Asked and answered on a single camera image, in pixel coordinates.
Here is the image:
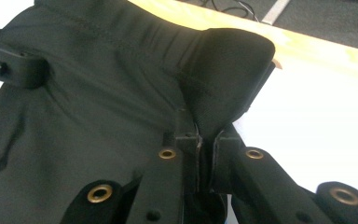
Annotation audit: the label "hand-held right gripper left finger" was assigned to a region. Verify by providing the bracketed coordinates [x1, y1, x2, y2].
[158, 132, 202, 195]

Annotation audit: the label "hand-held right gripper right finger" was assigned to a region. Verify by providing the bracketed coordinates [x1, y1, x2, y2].
[210, 123, 262, 194]

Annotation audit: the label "black shorts with blue stripes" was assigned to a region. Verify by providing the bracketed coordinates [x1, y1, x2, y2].
[0, 0, 283, 224]

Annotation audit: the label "white metal stand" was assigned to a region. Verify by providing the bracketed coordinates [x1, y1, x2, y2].
[260, 0, 293, 26]

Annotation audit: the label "black floor cable loop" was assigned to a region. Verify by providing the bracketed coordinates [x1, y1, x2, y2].
[220, 0, 259, 22]

